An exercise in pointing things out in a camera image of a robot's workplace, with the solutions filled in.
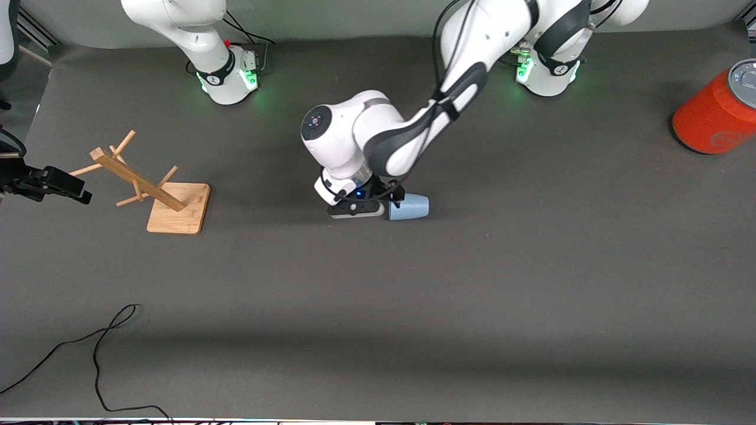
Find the orange cylindrical can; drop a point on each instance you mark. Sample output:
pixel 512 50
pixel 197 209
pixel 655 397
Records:
pixel 709 118

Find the wooden cup rack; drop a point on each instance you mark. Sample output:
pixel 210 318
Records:
pixel 177 212

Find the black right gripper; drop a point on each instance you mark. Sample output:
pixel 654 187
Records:
pixel 36 179

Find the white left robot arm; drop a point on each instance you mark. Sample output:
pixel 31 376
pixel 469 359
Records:
pixel 354 130

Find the aluminium frame rail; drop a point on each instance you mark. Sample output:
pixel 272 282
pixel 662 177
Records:
pixel 38 32

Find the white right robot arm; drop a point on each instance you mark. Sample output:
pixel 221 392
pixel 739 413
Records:
pixel 195 35

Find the light blue cup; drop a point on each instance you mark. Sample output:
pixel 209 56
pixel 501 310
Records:
pixel 410 208

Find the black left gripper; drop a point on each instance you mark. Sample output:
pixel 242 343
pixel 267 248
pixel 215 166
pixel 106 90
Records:
pixel 375 189

